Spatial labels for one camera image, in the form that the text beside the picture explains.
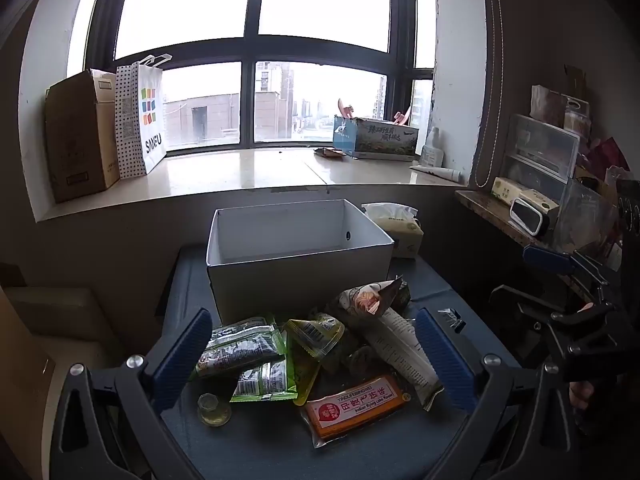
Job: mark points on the white dotted shopping bag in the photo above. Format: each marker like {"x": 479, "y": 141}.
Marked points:
{"x": 150, "y": 125}

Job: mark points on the green white snack packet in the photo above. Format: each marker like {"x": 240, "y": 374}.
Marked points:
{"x": 265, "y": 380}
{"x": 240, "y": 347}

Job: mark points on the marble side shelf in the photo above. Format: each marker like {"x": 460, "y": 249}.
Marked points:
{"x": 480, "y": 207}

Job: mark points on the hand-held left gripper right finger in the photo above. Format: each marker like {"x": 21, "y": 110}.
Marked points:
{"x": 445, "y": 360}

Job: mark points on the yellow snack pouch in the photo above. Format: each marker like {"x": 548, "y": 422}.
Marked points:
{"x": 304, "y": 385}

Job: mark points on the crumpled brown packet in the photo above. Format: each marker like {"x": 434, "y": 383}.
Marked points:
{"x": 330, "y": 153}

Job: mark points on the red bag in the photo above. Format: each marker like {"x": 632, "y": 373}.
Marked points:
{"x": 607, "y": 157}

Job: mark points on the orange snack packet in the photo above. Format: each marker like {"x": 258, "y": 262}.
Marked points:
{"x": 355, "y": 407}

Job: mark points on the brown triangular snack packet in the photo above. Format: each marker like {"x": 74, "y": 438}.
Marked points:
{"x": 360, "y": 300}

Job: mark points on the white cardboard box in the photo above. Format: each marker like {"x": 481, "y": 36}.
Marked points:
{"x": 300, "y": 280}

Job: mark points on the white rounded device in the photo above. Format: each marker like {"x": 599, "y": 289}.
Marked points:
{"x": 530, "y": 215}

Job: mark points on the pink plastic utensil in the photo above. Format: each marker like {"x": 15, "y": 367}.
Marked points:
{"x": 402, "y": 117}
{"x": 345, "y": 108}

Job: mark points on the yellow-green barcode snack packet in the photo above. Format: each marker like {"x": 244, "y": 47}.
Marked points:
{"x": 317, "y": 332}

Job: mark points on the blue printed carton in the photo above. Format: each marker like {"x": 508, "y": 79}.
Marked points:
{"x": 380, "y": 137}

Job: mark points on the white plastic bottle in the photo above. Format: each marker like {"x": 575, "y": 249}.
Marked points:
{"x": 432, "y": 150}

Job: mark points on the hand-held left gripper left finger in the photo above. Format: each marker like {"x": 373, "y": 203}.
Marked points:
{"x": 182, "y": 360}

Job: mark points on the tall brown cardboard box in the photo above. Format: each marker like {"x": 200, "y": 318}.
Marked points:
{"x": 75, "y": 145}

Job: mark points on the black window frame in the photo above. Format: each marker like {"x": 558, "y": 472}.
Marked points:
{"x": 252, "y": 47}

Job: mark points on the clear plastic drawer organizer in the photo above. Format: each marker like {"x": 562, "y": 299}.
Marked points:
{"x": 540, "y": 147}

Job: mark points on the small clear jelly cup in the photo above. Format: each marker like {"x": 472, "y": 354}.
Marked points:
{"x": 214, "y": 410}

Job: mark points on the clear plastic container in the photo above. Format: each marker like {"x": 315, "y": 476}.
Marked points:
{"x": 585, "y": 220}

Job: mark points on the beige green tissue box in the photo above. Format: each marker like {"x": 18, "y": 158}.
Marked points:
{"x": 510, "y": 190}

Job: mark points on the long white snack packet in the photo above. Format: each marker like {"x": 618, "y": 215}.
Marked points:
{"x": 400, "y": 350}

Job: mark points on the white tube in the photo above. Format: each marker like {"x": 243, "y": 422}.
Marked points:
{"x": 437, "y": 172}

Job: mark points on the person's right hand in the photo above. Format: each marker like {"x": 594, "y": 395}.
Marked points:
{"x": 582, "y": 405}

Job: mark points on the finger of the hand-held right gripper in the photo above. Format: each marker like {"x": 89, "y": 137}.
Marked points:
{"x": 547, "y": 261}
{"x": 550, "y": 315}

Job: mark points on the brown paper bag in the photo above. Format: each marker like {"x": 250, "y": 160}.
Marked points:
{"x": 547, "y": 105}

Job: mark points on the soft tissue pack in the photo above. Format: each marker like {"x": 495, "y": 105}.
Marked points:
{"x": 400, "y": 235}

